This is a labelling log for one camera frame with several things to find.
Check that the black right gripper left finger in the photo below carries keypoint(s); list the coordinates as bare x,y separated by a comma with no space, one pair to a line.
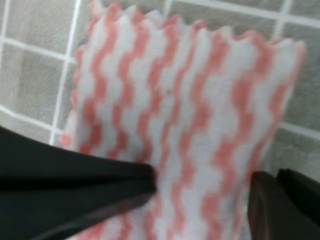
49,193

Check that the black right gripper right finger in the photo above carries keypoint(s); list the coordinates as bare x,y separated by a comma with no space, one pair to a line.
283,207

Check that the pink white wavy striped towel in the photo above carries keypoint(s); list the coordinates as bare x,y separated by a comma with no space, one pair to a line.
201,106

